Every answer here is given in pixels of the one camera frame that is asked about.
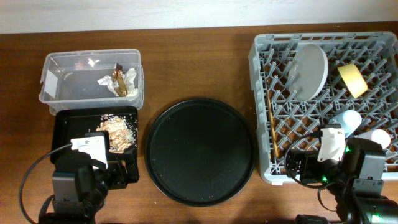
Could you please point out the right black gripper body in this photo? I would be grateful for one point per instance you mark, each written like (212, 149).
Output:
(311, 171)

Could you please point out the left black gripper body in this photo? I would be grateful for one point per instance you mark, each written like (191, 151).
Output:
(116, 178)

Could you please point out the food scraps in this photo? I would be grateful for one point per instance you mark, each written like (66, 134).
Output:
(122, 134)

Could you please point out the wooden chopstick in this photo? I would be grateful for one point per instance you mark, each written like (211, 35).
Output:
(271, 115)
(276, 151)

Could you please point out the blue cup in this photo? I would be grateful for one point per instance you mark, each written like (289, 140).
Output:
(349, 120)

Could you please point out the pink cup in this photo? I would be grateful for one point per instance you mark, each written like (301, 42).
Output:
(379, 136)

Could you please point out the gold foil wrapper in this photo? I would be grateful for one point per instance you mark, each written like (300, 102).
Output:
(117, 77)

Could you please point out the grey round plate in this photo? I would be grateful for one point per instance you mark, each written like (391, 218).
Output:
(308, 73)

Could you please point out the white tissue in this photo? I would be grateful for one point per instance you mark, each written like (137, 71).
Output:
(128, 77)

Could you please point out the yellow bowl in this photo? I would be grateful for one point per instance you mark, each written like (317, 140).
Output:
(353, 80)

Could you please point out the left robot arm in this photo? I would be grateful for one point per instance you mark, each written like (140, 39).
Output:
(80, 190)

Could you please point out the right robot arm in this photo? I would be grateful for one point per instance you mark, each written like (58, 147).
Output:
(353, 208)

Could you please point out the grey dishwasher rack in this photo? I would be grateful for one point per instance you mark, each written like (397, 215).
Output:
(270, 59)

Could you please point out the clear plastic waste bin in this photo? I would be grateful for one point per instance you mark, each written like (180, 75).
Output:
(70, 79)

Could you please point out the black object bottom edge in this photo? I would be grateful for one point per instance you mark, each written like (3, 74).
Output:
(310, 219)

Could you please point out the round black serving tray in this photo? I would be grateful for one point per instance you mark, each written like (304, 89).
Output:
(200, 152)

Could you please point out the black rectangular tray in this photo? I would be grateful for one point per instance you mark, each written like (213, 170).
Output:
(70, 124)

